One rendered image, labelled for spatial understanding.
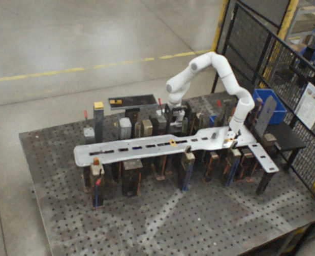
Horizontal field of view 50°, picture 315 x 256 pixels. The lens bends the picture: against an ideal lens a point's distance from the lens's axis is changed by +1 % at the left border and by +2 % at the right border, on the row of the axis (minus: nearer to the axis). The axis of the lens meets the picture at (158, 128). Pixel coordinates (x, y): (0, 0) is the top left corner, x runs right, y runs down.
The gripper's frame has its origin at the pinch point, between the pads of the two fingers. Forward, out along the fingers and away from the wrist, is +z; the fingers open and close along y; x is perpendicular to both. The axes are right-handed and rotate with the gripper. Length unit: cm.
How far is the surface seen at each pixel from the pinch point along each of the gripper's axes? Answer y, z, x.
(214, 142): 0.6, 5.9, -14.1
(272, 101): -3.6, -25.4, 26.5
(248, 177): 16.7, 34.3, 16.4
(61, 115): -171, 108, -115
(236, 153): 18.5, 1.1, -6.2
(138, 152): 0, 6, -74
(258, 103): -18.9, -11.4, 29.1
